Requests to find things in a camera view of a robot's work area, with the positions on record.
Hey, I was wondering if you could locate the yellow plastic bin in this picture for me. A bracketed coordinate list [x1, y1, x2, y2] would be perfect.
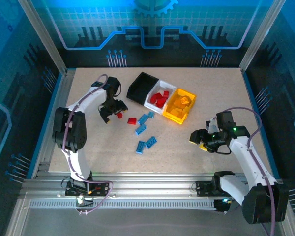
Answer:
[162, 88, 197, 125]

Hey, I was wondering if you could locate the black plastic bin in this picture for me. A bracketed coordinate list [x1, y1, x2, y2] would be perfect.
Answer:
[126, 71, 160, 106]

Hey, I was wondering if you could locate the white plastic bin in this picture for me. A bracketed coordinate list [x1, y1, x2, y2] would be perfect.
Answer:
[144, 80, 178, 116]

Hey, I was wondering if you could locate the black connector box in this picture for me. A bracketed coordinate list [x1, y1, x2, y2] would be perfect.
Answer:
[214, 198, 233, 214]

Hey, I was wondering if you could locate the blue printed side panel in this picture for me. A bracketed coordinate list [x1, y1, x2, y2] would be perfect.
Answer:
[0, 0, 64, 236]
[243, 0, 295, 222]

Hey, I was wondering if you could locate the blue printed backdrop panel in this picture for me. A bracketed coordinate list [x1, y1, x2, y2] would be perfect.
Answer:
[30, 0, 276, 68]

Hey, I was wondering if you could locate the aluminium side rail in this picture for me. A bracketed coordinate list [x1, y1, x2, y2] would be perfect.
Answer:
[31, 70, 76, 179]

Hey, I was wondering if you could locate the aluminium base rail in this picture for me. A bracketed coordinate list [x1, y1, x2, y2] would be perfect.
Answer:
[19, 172, 286, 199]

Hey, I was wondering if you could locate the slotted grey cable duct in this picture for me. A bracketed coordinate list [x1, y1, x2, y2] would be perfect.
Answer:
[29, 199, 218, 210]

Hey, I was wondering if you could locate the aluminium frame post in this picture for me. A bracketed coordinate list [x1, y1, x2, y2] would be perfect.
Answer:
[17, 0, 69, 74]
[239, 0, 288, 74]

